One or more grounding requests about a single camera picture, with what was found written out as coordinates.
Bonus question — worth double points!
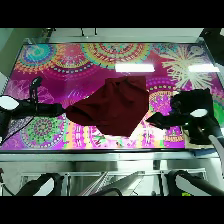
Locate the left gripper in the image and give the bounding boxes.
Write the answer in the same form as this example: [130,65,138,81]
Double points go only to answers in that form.
[39,102,66,118]

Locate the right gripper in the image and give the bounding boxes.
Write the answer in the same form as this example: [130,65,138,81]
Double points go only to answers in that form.
[145,112,177,130]

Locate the dark red T-shirt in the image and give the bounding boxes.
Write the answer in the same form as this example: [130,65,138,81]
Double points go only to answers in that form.
[65,75,150,138]

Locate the silver frame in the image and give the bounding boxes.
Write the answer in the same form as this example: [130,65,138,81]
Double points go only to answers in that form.
[0,149,224,197]

